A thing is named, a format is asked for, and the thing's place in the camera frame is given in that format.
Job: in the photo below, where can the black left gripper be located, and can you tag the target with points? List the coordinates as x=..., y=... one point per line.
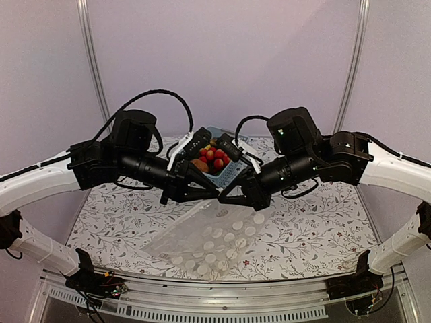
x=180, y=180

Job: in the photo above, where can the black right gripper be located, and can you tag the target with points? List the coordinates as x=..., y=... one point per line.
x=254, y=194

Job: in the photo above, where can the light blue plastic basket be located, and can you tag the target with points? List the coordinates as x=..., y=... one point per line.
x=233, y=169

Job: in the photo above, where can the clear zip top bag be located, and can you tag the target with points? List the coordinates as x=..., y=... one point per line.
x=208, y=240

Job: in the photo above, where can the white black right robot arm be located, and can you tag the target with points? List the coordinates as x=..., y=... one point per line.
x=349, y=157

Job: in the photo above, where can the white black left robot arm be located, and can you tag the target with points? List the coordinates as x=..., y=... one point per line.
x=124, y=152

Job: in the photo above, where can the brown potato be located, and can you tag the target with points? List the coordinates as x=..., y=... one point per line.
x=200, y=165

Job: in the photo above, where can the red cherry tomato cluster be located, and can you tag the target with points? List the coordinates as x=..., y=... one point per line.
x=217, y=160

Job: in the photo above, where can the floral patterned tablecloth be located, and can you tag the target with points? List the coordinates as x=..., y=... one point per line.
x=319, y=234

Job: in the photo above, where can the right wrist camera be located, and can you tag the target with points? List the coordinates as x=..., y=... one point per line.
x=237, y=150

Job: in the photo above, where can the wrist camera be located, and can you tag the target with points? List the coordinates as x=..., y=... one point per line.
x=237, y=150
x=189, y=146

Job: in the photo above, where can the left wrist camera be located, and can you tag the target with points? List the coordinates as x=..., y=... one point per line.
x=189, y=146

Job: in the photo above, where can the aluminium front rail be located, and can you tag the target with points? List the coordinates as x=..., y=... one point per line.
x=166, y=299

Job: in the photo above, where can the right aluminium frame post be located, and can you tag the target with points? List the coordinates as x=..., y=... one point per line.
x=363, y=13

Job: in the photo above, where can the aluminium frame post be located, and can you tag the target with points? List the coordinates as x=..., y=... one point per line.
x=363, y=13
x=86, y=31

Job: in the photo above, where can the left aluminium frame post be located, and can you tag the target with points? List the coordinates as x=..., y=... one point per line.
x=86, y=31

